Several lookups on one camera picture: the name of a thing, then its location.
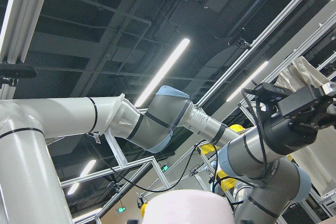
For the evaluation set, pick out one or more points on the pink plastic cup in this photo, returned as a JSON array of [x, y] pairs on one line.
[[188, 206]]

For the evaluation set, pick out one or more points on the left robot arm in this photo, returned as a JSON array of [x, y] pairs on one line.
[[274, 180]]

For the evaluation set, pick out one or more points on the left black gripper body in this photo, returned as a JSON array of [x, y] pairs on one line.
[[301, 115]]

